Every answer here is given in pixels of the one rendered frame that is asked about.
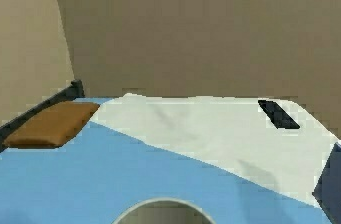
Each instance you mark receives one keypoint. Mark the white blanket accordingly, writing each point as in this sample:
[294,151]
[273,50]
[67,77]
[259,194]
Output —
[211,133]

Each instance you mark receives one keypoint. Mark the black flat remote control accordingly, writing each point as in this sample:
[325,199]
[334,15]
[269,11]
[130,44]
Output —
[278,115]

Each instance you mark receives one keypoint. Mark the brown pillow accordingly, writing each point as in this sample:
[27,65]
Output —
[52,124]

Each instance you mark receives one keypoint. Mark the dark blue book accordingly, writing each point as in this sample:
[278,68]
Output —
[339,186]

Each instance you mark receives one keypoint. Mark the blue bed with dark frame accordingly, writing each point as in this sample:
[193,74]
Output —
[88,173]

